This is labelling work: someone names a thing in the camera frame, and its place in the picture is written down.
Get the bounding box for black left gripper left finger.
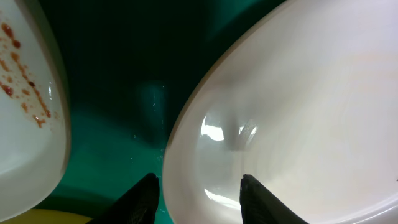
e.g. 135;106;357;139
87;173;160;224

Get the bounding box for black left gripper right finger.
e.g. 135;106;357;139
239;174;308;224

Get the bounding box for white plate with red stain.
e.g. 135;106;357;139
162;0;397;223

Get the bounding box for white plate with dark stain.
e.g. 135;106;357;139
1;0;70;220

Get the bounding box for blue plastic tray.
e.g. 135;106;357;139
39;0;281;217

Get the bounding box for yellow plate with stain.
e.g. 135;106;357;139
1;209;91;224

